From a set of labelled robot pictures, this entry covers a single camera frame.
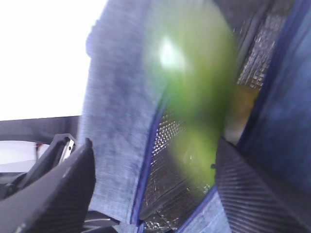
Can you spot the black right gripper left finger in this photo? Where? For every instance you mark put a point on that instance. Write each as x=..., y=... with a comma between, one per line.
x=55, y=203

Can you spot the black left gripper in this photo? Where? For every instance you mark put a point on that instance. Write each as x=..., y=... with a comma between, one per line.
x=60, y=149

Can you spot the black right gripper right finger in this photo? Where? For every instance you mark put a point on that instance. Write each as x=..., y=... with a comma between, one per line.
x=254, y=201

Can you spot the navy blue lunch bag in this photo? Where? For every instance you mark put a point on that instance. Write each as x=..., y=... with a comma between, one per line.
x=122, y=111

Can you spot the yellow round bread bun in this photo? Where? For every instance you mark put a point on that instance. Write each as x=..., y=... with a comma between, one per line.
x=243, y=101

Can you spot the green cucumber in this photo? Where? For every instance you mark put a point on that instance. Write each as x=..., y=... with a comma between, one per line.
x=191, y=50

